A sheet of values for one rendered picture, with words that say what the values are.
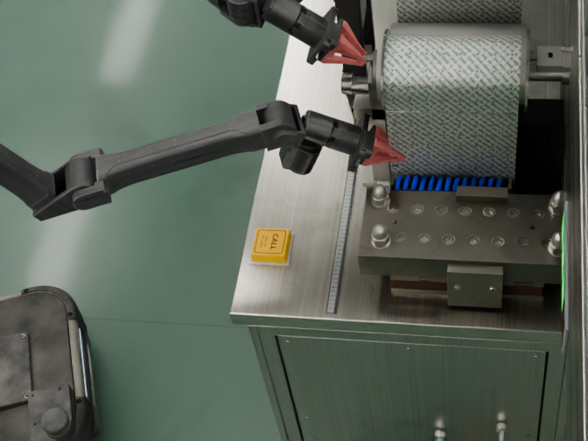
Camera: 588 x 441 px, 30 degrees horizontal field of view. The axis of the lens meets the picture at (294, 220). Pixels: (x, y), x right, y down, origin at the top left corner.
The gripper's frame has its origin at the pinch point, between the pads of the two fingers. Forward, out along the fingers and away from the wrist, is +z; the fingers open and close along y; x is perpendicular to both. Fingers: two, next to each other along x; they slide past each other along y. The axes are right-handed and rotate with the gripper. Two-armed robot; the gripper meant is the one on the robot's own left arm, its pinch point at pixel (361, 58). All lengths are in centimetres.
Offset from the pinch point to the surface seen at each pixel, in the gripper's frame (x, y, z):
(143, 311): -147, -25, 15
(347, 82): -7.2, -0.6, 1.6
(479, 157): -0.6, 6.6, 28.2
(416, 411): -51, 30, 53
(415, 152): -7.0, 7.1, 18.2
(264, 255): -39.0, 20.2, 6.1
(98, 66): -170, -125, -24
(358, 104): -10.7, -0.7, 6.3
